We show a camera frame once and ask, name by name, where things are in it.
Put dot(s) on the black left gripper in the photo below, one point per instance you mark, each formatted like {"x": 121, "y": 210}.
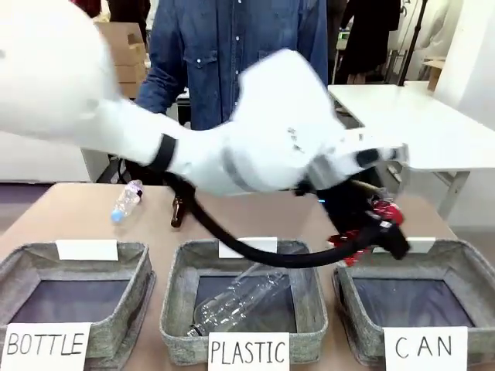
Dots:
{"x": 342, "y": 208}

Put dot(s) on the crushed red can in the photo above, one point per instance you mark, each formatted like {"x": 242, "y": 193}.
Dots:
{"x": 388, "y": 210}

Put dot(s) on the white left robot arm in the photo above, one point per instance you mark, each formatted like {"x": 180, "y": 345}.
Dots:
{"x": 62, "y": 77}

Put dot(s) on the grey felt basket labelled can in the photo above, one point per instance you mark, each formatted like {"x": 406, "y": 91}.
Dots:
{"x": 479, "y": 286}

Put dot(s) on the paper label CAN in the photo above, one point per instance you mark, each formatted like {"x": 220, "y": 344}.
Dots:
{"x": 425, "y": 346}

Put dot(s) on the grey felt basket labelled plastic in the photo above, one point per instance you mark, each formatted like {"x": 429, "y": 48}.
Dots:
{"x": 174, "y": 293}

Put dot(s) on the grey felt basket labelled bottle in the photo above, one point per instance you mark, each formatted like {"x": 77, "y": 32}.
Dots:
{"x": 131, "y": 293}

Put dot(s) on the white folding table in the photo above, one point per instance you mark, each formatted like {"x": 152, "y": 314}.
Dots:
{"x": 417, "y": 123}

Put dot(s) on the blank white paper label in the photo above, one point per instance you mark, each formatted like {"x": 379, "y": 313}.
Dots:
{"x": 87, "y": 249}
{"x": 267, "y": 244}

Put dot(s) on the large clear plastic bottle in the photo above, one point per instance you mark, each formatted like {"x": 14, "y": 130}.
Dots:
{"x": 239, "y": 301}

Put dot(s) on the wooden board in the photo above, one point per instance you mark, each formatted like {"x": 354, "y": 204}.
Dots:
{"x": 435, "y": 69}

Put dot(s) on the paper label PLASTIC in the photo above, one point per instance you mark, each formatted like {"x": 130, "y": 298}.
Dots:
{"x": 249, "y": 351}

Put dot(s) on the black tripod pole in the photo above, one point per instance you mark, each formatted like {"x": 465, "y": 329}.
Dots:
{"x": 415, "y": 35}

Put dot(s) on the person in black clothes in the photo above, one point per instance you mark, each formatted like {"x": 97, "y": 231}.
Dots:
{"x": 367, "y": 35}

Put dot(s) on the brown glass bottle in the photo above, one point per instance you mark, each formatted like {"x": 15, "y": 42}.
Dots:
{"x": 178, "y": 214}

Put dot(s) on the person in denim shirt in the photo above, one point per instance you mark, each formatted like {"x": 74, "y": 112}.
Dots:
{"x": 232, "y": 42}

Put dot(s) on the small blue-capped water bottle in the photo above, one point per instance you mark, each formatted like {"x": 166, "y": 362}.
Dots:
{"x": 125, "y": 201}

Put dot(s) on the small cardboard box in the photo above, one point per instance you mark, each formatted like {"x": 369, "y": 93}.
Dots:
{"x": 131, "y": 73}

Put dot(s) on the large cardboard box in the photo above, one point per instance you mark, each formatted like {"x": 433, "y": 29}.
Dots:
{"x": 120, "y": 42}

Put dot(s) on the paper label BOTTLE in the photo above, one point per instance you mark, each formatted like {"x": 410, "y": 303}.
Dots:
{"x": 48, "y": 344}

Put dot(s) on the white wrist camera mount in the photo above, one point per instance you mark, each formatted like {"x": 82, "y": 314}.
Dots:
{"x": 390, "y": 154}

